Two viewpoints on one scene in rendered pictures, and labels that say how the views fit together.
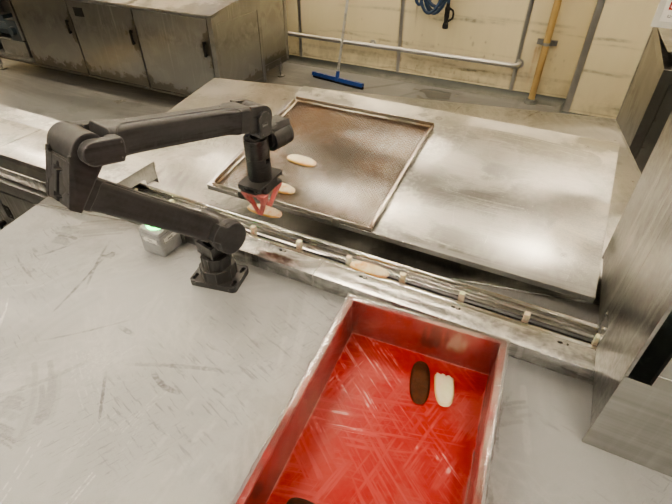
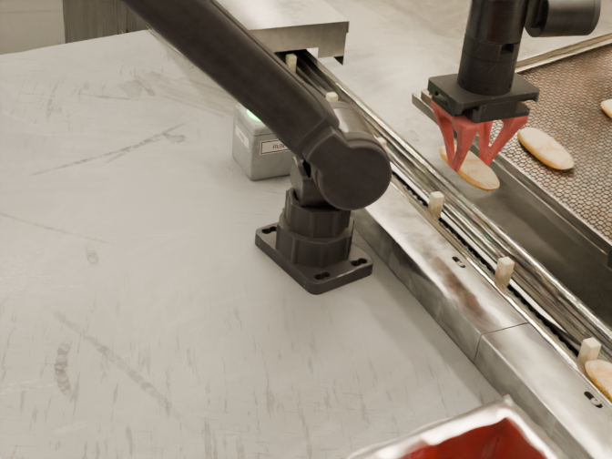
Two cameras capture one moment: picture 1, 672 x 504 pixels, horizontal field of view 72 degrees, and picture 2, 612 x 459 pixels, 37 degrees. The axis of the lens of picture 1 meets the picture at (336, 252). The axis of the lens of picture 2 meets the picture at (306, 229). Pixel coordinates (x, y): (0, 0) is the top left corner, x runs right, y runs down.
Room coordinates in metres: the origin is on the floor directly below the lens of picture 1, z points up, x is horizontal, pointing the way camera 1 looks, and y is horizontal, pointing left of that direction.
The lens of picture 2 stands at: (0.15, -0.21, 1.42)
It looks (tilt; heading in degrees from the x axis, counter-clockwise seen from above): 33 degrees down; 36
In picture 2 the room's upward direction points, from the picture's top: 6 degrees clockwise
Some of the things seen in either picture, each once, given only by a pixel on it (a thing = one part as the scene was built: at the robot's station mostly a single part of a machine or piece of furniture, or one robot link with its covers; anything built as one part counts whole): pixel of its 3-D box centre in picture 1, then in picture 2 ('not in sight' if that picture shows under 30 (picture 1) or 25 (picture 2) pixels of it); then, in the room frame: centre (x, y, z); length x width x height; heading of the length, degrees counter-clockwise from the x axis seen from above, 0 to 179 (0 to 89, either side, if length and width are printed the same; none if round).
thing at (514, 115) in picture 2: (264, 193); (481, 127); (0.99, 0.18, 0.98); 0.07 x 0.07 x 0.09; 63
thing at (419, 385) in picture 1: (420, 381); not in sight; (0.54, -0.16, 0.83); 0.10 x 0.04 x 0.01; 169
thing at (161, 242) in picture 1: (162, 240); (268, 150); (0.97, 0.46, 0.84); 0.08 x 0.08 x 0.11; 64
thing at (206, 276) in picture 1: (217, 265); (315, 227); (0.85, 0.28, 0.86); 0.12 x 0.09 x 0.08; 75
